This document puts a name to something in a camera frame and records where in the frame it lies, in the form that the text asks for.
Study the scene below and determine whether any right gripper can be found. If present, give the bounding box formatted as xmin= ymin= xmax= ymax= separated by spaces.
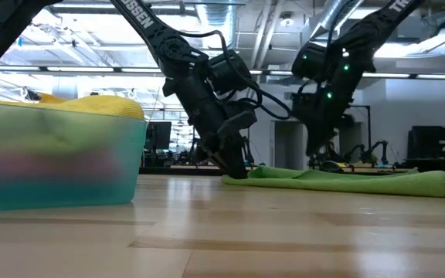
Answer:
xmin=290 ymin=70 xmax=358 ymax=158

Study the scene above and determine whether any smooth silver ventilation duct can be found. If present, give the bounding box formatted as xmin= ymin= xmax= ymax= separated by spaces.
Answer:
xmin=309 ymin=0 xmax=347 ymax=39

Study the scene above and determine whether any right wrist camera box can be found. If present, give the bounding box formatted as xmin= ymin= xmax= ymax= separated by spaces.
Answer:
xmin=291 ymin=41 xmax=328 ymax=82

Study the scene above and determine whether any pink microfiber towel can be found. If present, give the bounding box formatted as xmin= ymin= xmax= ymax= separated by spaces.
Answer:
xmin=0 ymin=152 xmax=125 ymax=186

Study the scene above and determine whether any corrugated silver ventilation duct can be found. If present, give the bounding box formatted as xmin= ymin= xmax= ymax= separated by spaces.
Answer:
xmin=197 ymin=3 xmax=239 ymax=36

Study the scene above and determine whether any long ceiling light bar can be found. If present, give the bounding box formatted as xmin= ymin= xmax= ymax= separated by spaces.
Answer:
xmin=361 ymin=72 xmax=445 ymax=80
xmin=0 ymin=66 xmax=161 ymax=74

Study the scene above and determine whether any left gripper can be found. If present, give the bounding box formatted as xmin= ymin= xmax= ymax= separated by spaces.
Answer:
xmin=162 ymin=73 xmax=259 ymax=180

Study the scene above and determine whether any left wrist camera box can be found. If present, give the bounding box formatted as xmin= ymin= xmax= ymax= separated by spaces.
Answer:
xmin=208 ymin=49 xmax=253 ymax=94

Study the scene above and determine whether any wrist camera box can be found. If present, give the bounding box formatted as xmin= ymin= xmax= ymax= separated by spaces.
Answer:
xmin=291 ymin=41 xmax=328 ymax=82
xmin=208 ymin=49 xmax=253 ymax=94

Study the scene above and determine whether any black computer monitor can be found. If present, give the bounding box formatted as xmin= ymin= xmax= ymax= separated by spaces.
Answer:
xmin=144 ymin=121 xmax=172 ymax=152

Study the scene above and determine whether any black shelf cabinet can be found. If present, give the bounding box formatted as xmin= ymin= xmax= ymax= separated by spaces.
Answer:
xmin=406 ymin=125 xmax=445 ymax=177

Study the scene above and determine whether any black metal frame stand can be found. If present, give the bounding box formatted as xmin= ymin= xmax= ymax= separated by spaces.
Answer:
xmin=345 ymin=104 xmax=372 ymax=155

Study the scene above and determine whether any teal translucent plastic bin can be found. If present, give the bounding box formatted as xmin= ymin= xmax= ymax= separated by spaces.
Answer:
xmin=0 ymin=98 xmax=148 ymax=212

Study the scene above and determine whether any dark background table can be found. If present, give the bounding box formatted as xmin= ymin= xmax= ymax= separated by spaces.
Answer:
xmin=139 ymin=164 xmax=223 ymax=177

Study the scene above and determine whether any yellow microfiber towel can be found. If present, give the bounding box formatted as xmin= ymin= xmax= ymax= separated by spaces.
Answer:
xmin=0 ymin=93 xmax=146 ymax=155

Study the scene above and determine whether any green microfiber towel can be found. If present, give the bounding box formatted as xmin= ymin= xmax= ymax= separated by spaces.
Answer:
xmin=221 ymin=165 xmax=445 ymax=198

